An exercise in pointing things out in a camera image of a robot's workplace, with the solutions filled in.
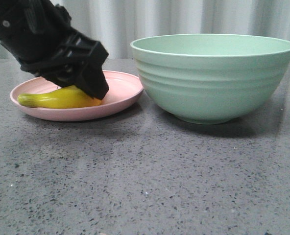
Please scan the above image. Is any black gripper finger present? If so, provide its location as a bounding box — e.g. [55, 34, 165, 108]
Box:
[52, 36, 109, 100]

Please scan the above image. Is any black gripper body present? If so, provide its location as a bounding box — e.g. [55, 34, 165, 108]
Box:
[0, 0, 85, 81]

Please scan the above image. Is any yellow toy banana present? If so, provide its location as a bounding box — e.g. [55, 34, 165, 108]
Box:
[17, 86, 102, 109]

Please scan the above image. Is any pink plastic plate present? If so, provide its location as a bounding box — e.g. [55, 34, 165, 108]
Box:
[10, 70, 143, 121]

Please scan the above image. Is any green plastic bowl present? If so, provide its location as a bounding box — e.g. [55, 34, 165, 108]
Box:
[131, 34, 290, 124]

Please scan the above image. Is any white curtain backdrop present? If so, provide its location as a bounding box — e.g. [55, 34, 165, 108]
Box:
[0, 0, 290, 60]

